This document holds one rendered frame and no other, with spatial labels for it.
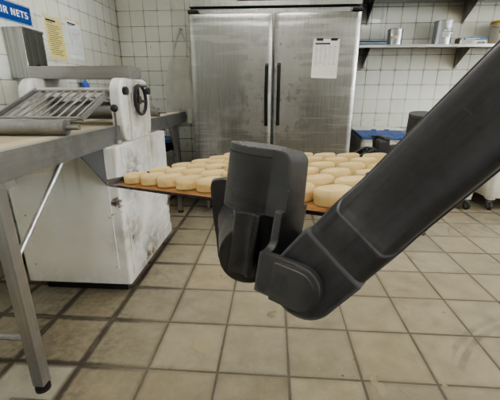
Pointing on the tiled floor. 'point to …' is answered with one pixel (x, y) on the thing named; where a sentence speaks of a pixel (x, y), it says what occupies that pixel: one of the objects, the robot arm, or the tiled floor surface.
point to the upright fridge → (271, 74)
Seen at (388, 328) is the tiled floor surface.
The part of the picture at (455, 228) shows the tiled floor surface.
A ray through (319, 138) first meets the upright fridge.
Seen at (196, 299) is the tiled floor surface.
